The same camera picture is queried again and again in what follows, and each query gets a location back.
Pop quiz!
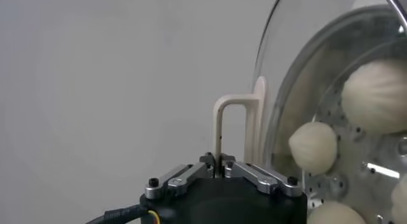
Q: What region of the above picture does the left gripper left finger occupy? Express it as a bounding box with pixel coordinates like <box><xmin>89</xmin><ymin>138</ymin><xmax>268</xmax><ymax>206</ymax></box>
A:
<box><xmin>144</xmin><ymin>152</ymin><xmax>217</xmax><ymax>201</ymax></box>

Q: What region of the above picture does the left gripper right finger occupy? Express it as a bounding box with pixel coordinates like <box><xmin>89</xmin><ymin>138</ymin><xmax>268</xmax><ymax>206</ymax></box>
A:
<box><xmin>221</xmin><ymin>152</ymin><xmax>303</xmax><ymax>198</ymax></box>

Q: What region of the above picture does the white steamed baozi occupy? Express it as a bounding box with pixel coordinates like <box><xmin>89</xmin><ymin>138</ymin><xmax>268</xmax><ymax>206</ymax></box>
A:
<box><xmin>390</xmin><ymin>176</ymin><xmax>407</xmax><ymax>224</ymax></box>
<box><xmin>288</xmin><ymin>121</ymin><xmax>338</xmax><ymax>177</ymax></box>
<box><xmin>307</xmin><ymin>200</ymin><xmax>367</xmax><ymax>224</ymax></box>
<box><xmin>341</xmin><ymin>58</ymin><xmax>407</xmax><ymax>136</ymax></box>

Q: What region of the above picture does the glass lid with cream handle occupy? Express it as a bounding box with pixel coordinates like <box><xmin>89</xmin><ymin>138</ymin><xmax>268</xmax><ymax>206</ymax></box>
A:
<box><xmin>212</xmin><ymin>0</ymin><xmax>407</xmax><ymax>224</ymax></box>

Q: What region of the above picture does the perforated steel steamer basket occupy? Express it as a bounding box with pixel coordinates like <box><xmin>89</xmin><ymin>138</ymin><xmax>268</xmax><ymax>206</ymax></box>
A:
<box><xmin>263</xmin><ymin>4</ymin><xmax>407</xmax><ymax>224</ymax></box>

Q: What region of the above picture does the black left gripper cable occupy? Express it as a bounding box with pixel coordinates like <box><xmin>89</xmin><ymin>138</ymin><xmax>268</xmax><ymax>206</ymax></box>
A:
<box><xmin>84</xmin><ymin>203</ymin><xmax>162</xmax><ymax>224</ymax></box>

